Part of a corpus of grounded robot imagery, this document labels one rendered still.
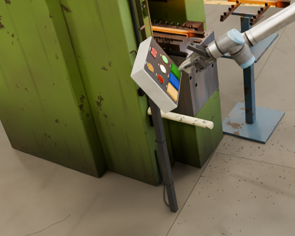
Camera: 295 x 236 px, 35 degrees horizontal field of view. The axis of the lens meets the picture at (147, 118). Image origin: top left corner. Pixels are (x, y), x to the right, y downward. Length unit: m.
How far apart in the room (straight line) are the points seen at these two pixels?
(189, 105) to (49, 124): 1.05
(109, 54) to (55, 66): 0.41
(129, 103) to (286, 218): 1.20
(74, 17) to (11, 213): 1.49
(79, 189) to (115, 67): 1.07
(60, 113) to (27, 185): 0.69
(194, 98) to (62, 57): 0.87
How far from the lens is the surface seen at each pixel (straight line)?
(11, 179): 3.85
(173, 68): 2.60
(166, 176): 2.96
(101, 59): 2.90
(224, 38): 2.49
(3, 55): 3.41
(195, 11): 3.38
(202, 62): 2.54
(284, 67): 4.50
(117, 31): 2.71
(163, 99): 2.40
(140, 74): 2.33
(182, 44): 2.98
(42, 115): 3.50
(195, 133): 3.25
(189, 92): 3.05
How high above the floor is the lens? 2.35
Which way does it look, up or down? 36 degrees down
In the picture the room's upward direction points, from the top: 12 degrees counter-clockwise
